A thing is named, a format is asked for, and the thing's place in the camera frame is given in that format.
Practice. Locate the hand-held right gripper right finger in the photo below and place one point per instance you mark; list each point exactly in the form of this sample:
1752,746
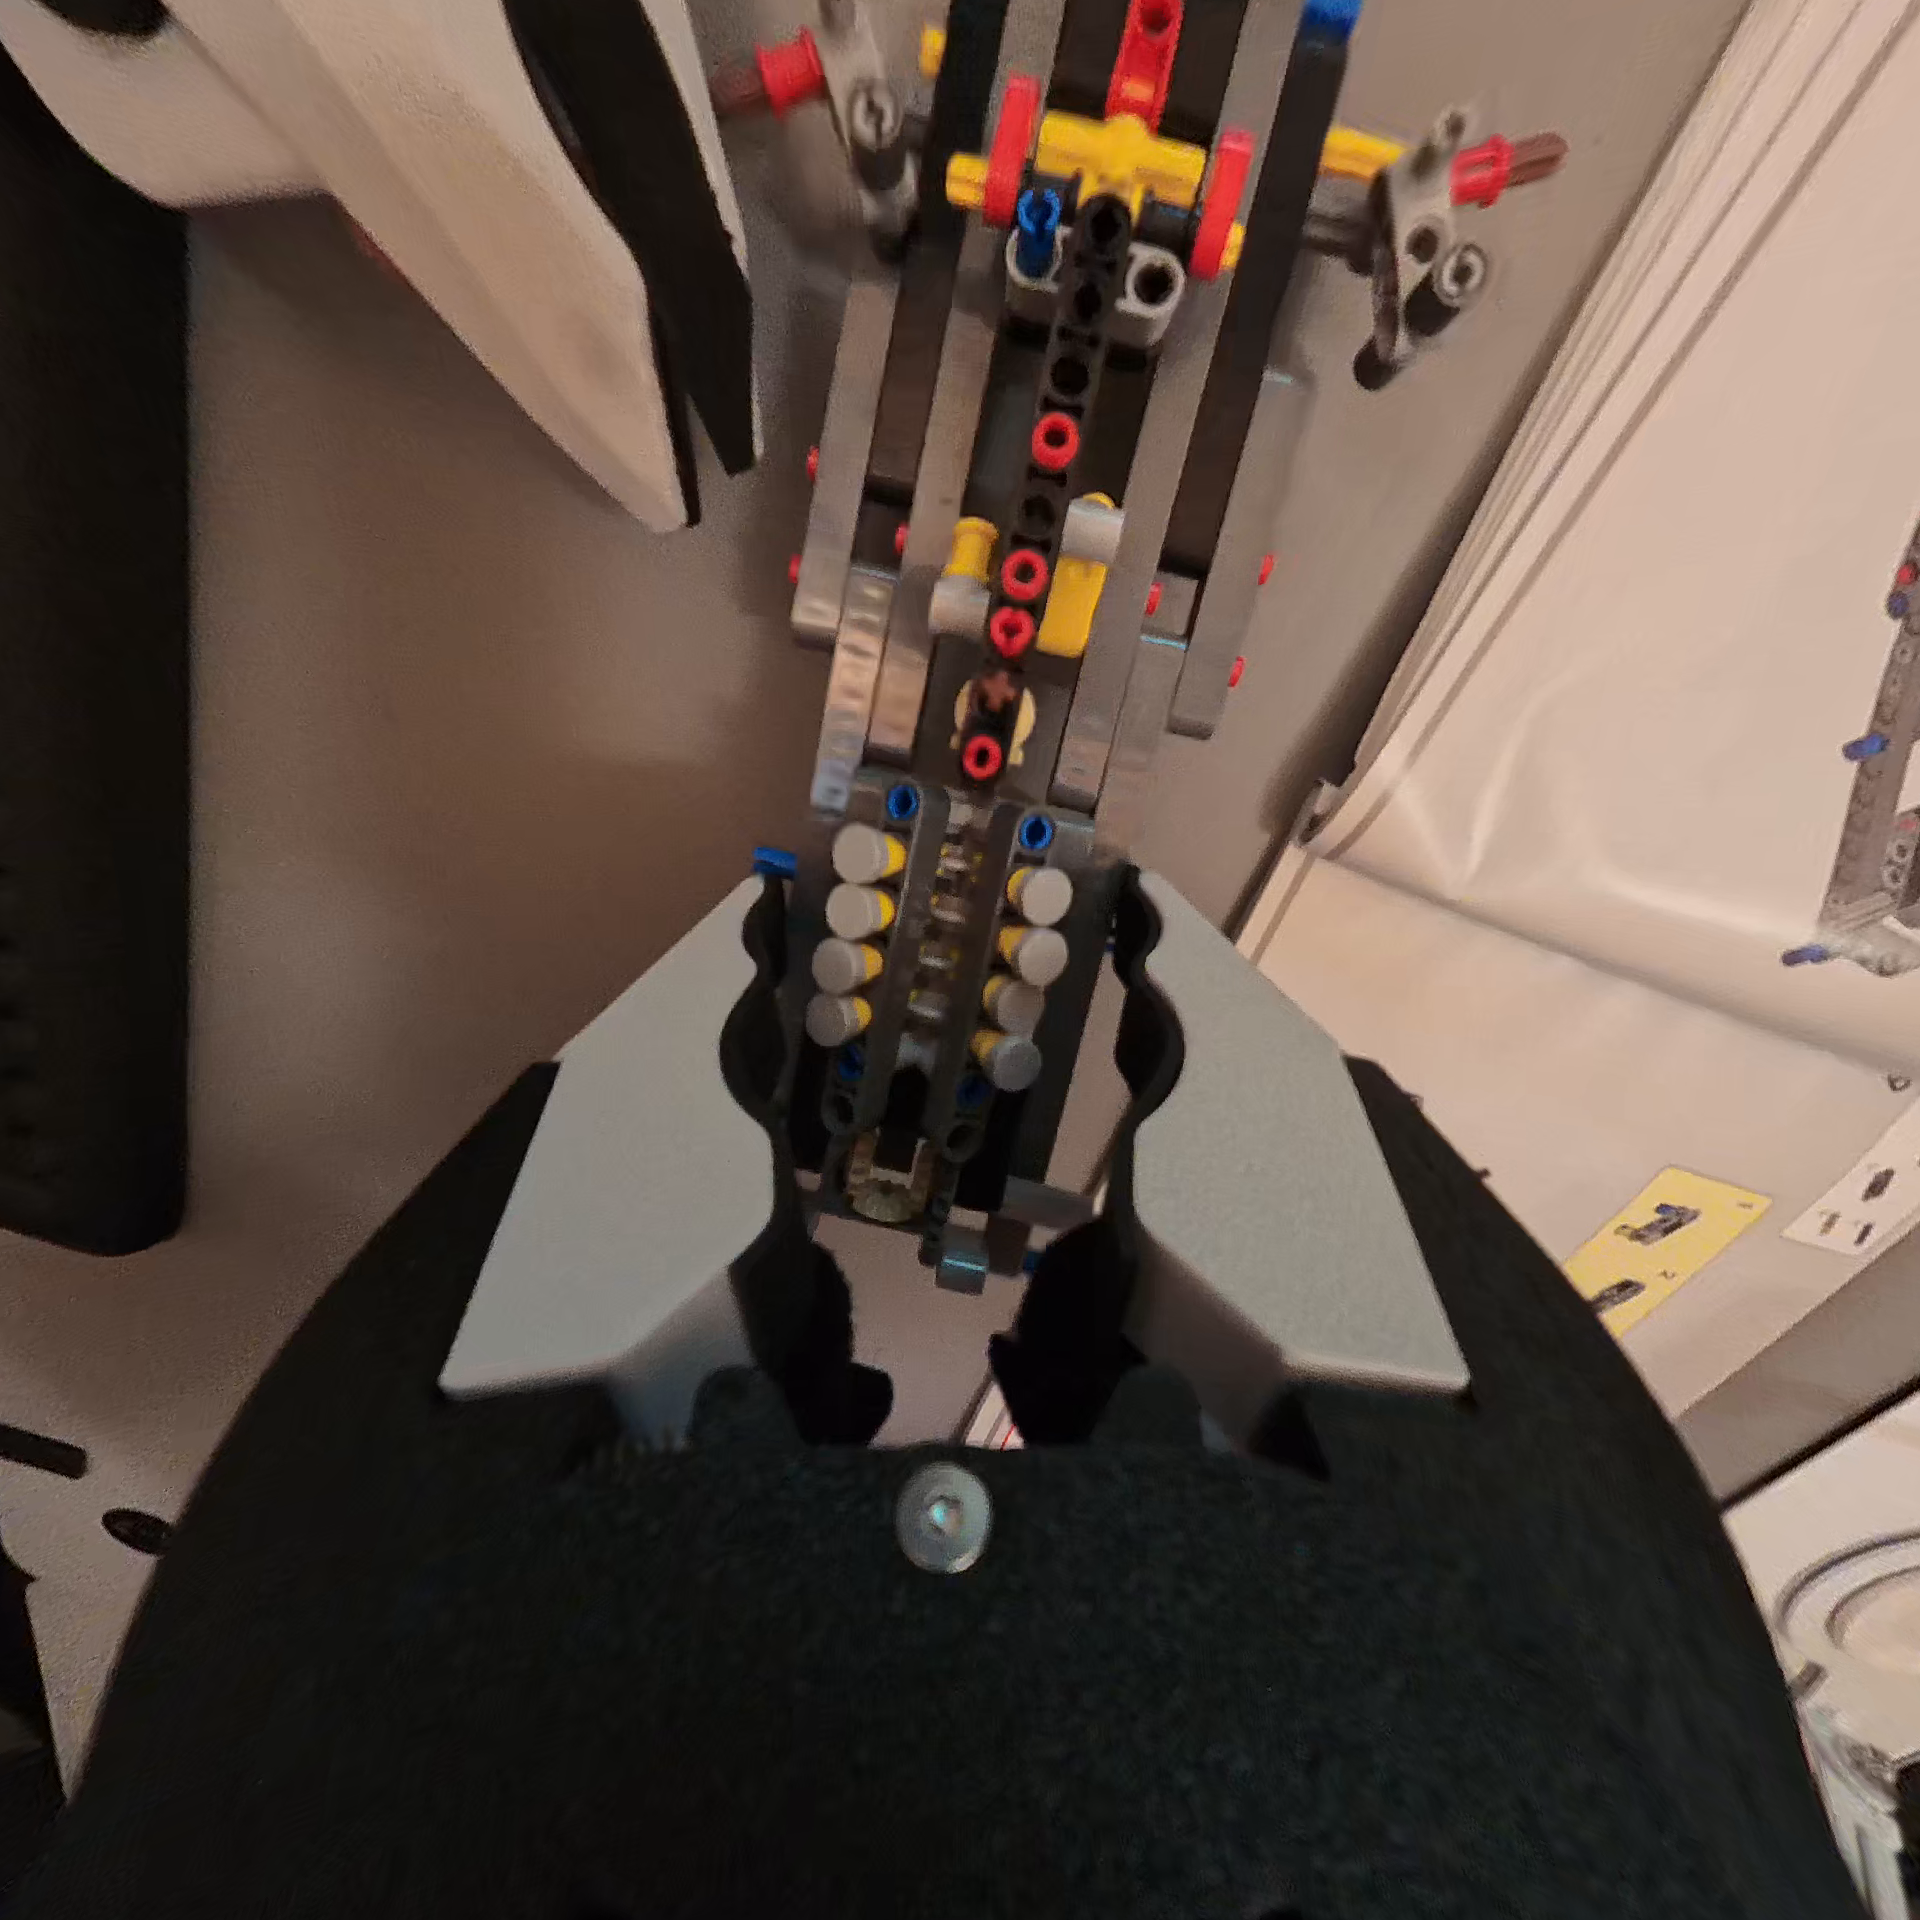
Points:
1291,1200

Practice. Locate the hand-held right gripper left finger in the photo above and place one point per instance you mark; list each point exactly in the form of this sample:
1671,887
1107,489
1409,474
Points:
616,1200

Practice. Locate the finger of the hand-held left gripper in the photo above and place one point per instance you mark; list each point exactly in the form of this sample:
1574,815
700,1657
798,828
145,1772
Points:
676,180
481,180

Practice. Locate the grey lego connector red pin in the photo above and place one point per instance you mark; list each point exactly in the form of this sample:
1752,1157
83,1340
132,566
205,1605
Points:
1418,240
878,120

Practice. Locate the long lego car chassis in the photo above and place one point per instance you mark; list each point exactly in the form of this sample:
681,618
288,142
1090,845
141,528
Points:
1066,375

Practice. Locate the white lego instruction booklet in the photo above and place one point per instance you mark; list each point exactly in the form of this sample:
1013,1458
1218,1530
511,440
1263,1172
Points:
1651,675

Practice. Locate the black perforated panel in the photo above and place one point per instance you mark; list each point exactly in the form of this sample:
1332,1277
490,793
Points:
91,675

